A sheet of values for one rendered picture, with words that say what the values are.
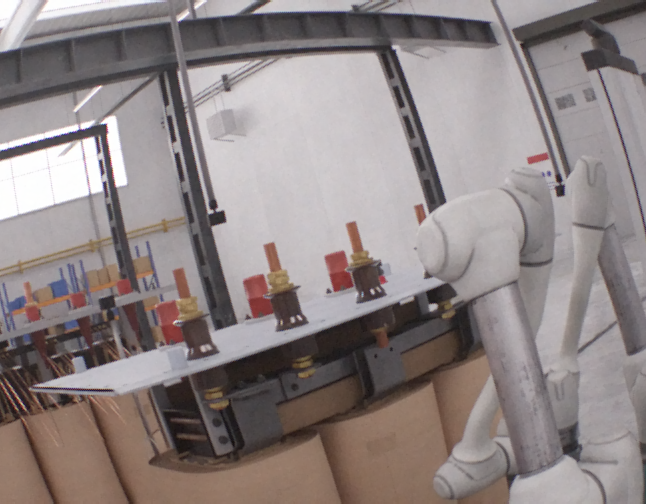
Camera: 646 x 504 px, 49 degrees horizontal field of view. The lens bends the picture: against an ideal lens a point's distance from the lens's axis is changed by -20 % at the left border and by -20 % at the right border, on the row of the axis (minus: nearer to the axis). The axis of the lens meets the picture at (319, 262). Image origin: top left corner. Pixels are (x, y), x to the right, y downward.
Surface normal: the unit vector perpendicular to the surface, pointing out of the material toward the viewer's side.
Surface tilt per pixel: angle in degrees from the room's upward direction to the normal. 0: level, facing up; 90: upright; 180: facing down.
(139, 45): 90
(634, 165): 90
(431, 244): 84
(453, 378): 90
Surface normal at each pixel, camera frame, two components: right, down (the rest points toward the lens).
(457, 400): -0.22, 0.08
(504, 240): 0.43, -0.17
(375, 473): 0.07, 0.00
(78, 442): 0.62, -0.15
